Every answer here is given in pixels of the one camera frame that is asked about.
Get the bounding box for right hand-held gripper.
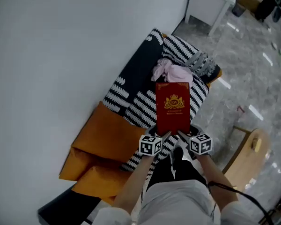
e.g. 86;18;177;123
177;125;213;155

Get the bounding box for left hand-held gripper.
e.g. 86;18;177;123
139;125;172;157

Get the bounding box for red book with gold print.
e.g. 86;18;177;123
155;82;191;136

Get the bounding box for person's right forearm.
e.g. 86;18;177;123
197;153;240;206

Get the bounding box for person's left forearm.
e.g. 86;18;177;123
111;154;155;213

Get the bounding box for oval wooden table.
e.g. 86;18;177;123
222;125;272;192

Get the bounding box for person's black shoe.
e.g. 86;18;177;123
169;146;185;180

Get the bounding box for black and white striped blanket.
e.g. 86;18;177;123
102;27;222;185

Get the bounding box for person's black trousers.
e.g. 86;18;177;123
146;155;207;192

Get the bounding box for orange cushion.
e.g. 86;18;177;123
59;146;97;182
71;165;132;199
71;101;148;164

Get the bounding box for pink cloth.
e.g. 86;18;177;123
150;58;194;84

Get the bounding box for yellow oval case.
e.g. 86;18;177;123
251;136;261;152

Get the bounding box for grey patterned knit cloth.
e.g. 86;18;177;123
185;51;218;79

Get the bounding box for person's white shirt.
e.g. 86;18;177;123
83;179;256;225

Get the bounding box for black side table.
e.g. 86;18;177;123
37;188;102;225

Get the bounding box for white cabinet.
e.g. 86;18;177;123
185;0;237;37

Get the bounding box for dark wastebasket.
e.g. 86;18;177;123
231;2;247;18

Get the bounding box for black cable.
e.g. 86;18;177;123
207;180;275;225

